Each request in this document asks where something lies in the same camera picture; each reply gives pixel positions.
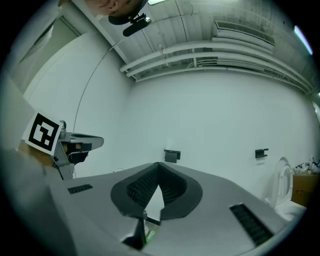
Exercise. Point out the brown cardboard box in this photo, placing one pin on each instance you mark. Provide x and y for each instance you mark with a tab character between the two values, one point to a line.
305	190

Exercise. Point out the white air conditioner unit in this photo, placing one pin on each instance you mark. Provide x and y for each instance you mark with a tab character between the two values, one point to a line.
242	32

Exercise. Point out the thin white ceiling pipe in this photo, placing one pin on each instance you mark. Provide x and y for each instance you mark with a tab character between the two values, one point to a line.
175	73

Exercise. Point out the person's left forearm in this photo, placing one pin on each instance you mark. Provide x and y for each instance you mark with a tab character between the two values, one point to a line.
37	156

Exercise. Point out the grey door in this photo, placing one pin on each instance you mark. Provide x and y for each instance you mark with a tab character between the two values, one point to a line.
57	32

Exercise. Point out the ceiling light panel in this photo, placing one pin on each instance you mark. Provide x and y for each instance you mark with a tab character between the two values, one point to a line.
160	1
303	40

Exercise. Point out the white toilet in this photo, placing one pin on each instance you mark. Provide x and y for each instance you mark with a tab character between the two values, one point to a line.
282	185

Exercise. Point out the person's grey shirt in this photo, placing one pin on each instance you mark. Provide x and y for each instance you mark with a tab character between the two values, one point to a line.
22	190

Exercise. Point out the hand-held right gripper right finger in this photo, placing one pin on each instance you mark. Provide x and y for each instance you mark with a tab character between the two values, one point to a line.
215	200

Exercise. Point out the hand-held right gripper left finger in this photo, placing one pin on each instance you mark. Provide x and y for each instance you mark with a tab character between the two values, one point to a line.
95	200

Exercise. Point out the pile of white items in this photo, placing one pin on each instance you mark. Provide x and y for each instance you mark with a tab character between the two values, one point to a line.
306	168

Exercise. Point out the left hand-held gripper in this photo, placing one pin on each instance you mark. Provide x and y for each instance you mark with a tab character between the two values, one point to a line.
42	132

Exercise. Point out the person's face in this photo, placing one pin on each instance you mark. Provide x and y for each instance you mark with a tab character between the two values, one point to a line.
110	6

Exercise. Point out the black head-mounted camera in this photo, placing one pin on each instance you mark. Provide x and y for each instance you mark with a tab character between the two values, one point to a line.
135	27

